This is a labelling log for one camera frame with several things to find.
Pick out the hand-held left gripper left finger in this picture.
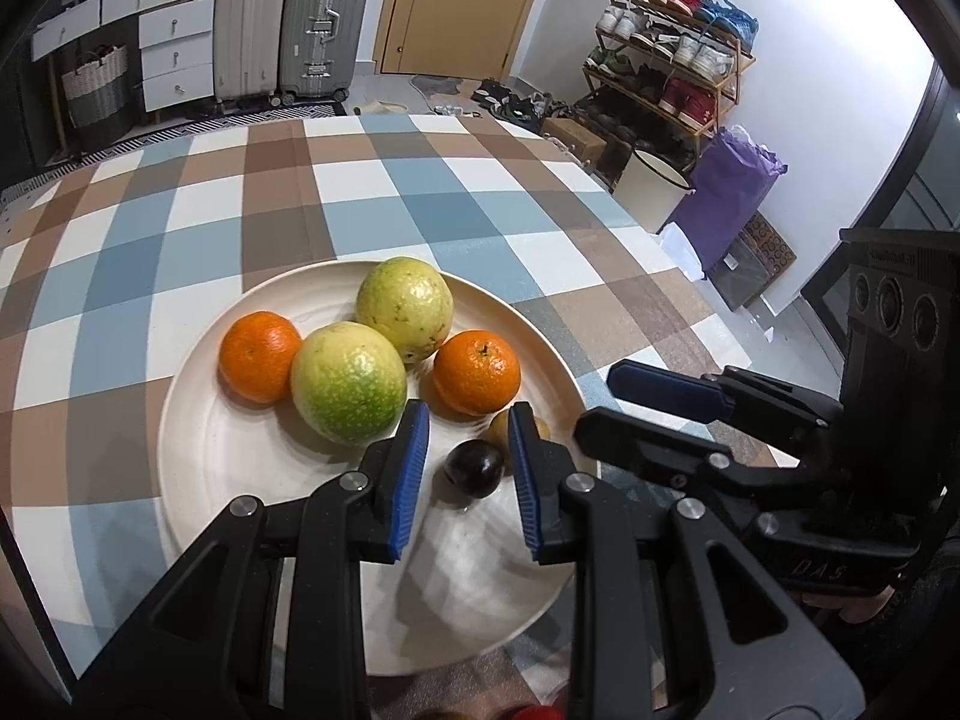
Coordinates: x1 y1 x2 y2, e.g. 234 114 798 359
75 400 431 720

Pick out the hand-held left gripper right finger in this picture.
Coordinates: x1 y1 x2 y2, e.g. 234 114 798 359
508 403 867 720

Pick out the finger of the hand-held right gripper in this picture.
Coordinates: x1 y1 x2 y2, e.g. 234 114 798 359
574 406 827 520
607 360 846 460

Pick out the brown longan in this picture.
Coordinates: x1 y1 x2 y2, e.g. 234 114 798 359
480 405 551 466

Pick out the dark purple plum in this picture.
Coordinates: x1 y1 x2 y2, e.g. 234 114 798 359
442 439 505 500

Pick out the green guava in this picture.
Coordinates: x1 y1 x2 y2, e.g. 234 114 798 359
290 322 408 445

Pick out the orange with stem mark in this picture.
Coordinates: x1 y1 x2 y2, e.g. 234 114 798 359
433 330 521 417

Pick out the yellowish guava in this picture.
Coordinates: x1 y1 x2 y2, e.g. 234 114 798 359
355 257 455 365

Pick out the cream round plate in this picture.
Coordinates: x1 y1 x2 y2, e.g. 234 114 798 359
156 261 601 678

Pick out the smooth orange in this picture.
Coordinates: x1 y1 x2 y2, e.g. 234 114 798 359
218 311 303 404

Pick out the white plastic bag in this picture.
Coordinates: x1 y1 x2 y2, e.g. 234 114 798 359
660 221 711 280

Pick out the patterned doormat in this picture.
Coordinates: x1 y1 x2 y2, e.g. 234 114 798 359
709 211 797 310

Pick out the white bucket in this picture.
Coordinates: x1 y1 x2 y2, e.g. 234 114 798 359
615 146 695 235

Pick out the purple bag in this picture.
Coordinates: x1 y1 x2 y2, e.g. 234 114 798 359
686 125 788 275

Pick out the cardboard box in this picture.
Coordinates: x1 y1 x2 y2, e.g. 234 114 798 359
541 116 610 167

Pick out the checkered tablecloth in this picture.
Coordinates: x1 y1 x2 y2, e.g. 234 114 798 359
0 112 800 720

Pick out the wooden shoe rack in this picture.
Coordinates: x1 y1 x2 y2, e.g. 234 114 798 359
581 0 758 166

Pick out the pile of dark sandals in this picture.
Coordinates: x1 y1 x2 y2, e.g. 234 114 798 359
469 77 572 130

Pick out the group of sneakers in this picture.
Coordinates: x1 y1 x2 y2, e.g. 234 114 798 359
585 0 760 132

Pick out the grey floor mat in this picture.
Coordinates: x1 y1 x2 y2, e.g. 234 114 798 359
411 73 467 103

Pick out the wooden door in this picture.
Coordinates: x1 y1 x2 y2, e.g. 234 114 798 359
373 0 556 76

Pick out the silver suitcase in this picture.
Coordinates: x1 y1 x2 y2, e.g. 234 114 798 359
279 0 374 107

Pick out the white suitcase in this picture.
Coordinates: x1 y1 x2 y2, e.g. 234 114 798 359
214 0 293 102

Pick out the white dressing table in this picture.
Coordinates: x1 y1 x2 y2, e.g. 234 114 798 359
30 0 218 125

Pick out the woven laundry basket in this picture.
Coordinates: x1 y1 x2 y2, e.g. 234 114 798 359
61 43 133 133

